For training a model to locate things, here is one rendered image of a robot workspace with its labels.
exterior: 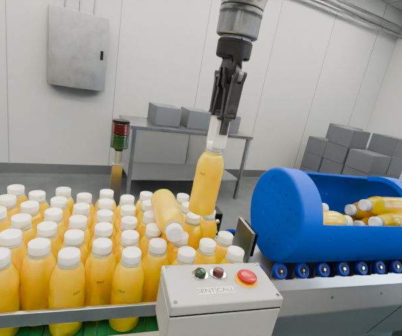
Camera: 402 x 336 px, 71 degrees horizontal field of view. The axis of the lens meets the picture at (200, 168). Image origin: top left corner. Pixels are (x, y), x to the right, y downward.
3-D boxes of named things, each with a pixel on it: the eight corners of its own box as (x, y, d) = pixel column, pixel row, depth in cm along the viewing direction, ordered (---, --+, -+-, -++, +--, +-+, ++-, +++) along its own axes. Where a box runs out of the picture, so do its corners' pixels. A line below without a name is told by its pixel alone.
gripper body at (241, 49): (261, 41, 57) (251, 88, 59) (243, 45, 64) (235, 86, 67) (227, 33, 54) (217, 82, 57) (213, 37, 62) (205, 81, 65)
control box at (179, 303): (270, 342, 51) (284, 297, 48) (162, 357, 45) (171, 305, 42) (247, 301, 60) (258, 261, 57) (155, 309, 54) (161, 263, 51)
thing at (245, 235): (250, 270, 83) (260, 233, 80) (243, 271, 83) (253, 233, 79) (237, 251, 92) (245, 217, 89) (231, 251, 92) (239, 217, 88)
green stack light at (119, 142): (128, 150, 100) (129, 137, 98) (109, 148, 98) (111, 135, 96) (127, 145, 106) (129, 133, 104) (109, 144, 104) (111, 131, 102)
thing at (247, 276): (259, 286, 50) (261, 281, 50) (241, 287, 49) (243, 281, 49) (251, 273, 54) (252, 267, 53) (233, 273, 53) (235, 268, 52)
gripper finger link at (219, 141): (229, 119, 63) (231, 120, 62) (223, 149, 65) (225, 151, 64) (217, 118, 62) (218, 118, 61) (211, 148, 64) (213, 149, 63)
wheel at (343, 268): (349, 261, 87) (344, 261, 89) (337, 261, 86) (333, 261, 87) (352, 276, 85) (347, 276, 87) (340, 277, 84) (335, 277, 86)
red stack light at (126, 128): (129, 137, 98) (131, 125, 97) (111, 134, 96) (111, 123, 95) (129, 133, 104) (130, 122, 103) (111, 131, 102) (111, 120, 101)
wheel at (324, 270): (329, 261, 85) (325, 261, 86) (317, 261, 83) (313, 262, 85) (332, 277, 83) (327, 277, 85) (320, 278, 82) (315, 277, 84)
